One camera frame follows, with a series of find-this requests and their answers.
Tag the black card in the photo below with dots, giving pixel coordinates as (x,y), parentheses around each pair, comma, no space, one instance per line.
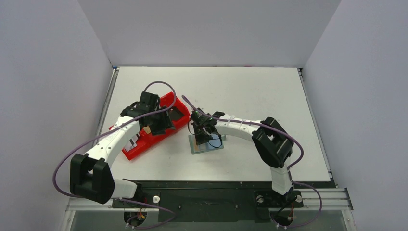
(175,114)

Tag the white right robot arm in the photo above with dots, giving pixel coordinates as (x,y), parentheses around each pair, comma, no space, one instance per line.
(268,136)

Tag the red right bin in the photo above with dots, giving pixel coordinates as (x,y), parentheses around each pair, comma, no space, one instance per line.
(166,101)

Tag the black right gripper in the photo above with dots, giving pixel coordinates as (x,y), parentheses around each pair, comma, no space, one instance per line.
(202,133)

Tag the red middle bin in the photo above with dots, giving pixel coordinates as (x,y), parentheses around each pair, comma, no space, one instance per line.
(146,137)

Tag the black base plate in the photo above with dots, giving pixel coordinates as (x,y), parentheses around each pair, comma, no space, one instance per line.
(215,201)

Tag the green leather card holder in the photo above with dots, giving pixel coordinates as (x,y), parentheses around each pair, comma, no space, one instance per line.
(215,143)

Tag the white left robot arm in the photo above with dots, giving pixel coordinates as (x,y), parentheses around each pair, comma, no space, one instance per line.
(90,173)

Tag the aluminium frame rail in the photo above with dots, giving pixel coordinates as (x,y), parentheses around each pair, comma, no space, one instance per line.
(325,210)

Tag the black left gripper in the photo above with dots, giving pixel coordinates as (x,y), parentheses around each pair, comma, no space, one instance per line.
(166,124)

